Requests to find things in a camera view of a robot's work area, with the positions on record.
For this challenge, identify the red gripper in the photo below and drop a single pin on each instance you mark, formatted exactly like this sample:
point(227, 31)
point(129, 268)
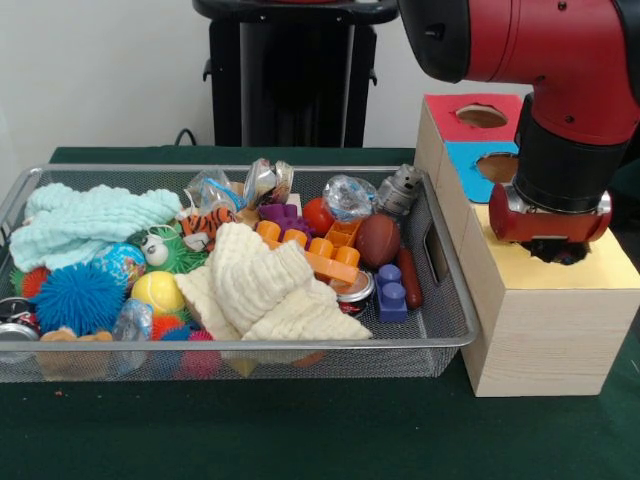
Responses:
point(550, 225)

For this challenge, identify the cream muslin cloth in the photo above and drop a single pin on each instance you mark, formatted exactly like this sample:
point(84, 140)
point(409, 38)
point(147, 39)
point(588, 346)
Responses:
point(250, 280)

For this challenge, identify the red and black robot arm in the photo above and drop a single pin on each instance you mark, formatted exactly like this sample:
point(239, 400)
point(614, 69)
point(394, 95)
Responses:
point(550, 50)

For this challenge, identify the wooden box with three holes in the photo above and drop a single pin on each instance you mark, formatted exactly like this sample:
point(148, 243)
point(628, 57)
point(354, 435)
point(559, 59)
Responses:
point(550, 340)

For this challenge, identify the silver toy robot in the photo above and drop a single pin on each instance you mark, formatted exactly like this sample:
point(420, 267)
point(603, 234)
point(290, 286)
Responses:
point(397, 197)

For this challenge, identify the brown toy football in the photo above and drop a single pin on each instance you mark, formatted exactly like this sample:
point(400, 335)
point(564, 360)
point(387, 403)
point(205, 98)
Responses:
point(377, 240)

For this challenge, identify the crumpled clear plastic packet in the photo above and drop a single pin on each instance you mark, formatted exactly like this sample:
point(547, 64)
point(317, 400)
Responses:
point(347, 197)

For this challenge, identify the orange toy building block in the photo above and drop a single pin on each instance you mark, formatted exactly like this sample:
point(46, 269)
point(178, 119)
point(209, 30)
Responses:
point(325, 255)

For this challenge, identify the dark green tablecloth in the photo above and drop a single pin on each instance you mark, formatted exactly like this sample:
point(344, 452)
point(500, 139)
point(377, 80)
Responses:
point(300, 430)

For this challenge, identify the tiger plush toy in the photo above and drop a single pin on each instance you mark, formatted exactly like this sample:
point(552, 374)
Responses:
point(207, 222)

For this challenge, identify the yellow tennis ball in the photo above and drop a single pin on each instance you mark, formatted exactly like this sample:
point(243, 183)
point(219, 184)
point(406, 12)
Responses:
point(157, 295)

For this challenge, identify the globe print ball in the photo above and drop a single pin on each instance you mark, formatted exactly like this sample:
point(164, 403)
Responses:
point(120, 265)

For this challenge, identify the mint green muslin cloth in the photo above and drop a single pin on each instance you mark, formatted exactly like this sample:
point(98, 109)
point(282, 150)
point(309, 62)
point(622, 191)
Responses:
point(85, 220)

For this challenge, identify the blue spiky rubber ball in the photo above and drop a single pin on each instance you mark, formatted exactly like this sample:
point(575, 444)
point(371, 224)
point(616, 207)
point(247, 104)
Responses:
point(77, 300)

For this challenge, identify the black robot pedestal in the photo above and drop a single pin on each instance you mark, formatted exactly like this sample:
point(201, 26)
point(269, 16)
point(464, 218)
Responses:
point(280, 75)

